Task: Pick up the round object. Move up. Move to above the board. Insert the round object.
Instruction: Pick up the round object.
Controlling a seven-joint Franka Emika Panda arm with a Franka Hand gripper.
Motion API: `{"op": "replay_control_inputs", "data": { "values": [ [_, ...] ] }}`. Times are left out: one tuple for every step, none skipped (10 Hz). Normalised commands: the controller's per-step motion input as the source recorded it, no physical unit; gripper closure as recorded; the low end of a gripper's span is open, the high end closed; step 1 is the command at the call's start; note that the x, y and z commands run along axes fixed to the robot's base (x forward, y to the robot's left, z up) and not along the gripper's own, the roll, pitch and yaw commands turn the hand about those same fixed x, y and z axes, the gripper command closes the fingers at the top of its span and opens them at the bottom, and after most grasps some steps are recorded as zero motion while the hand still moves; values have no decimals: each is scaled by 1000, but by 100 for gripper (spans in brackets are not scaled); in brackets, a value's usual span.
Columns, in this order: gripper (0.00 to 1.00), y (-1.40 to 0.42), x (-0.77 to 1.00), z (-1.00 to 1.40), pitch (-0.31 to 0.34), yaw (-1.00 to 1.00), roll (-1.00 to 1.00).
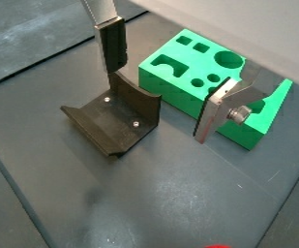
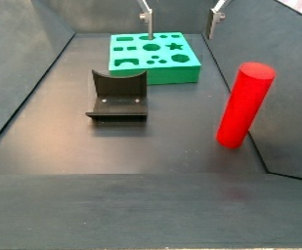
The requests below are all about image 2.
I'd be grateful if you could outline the green shape sorting board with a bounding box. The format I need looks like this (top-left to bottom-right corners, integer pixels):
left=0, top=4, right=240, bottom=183
left=109, top=32, right=202, bottom=85

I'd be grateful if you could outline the black curved bracket stand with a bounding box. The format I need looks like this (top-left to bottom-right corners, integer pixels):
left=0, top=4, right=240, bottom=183
left=86, top=70, right=149, bottom=119

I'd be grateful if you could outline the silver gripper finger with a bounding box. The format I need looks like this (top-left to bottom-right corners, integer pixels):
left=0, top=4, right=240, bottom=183
left=138, top=0, right=153, bottom=40
left=206, top=0, right=228, bottom=39

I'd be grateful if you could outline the red cylinder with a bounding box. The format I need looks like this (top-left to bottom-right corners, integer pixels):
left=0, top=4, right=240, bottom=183
left=216, top=62, right=276, bottom=148

